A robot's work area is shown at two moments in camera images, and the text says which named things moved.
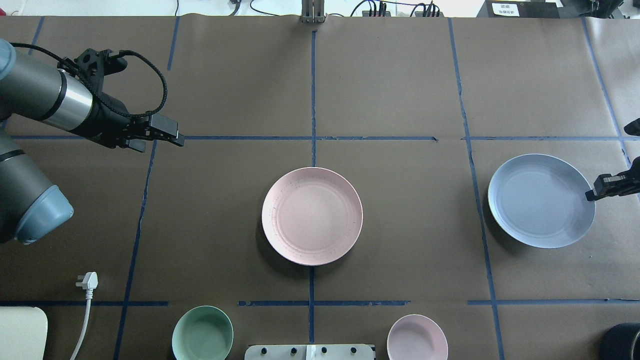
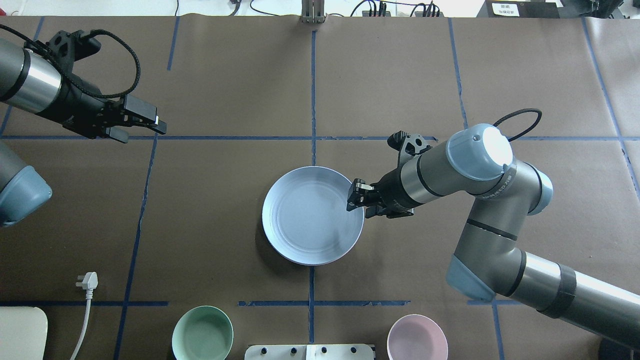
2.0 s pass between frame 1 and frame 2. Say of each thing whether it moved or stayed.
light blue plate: moved
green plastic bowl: stayed
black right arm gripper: moved
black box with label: stayed
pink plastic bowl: stayed
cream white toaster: stayed
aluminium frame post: stayed
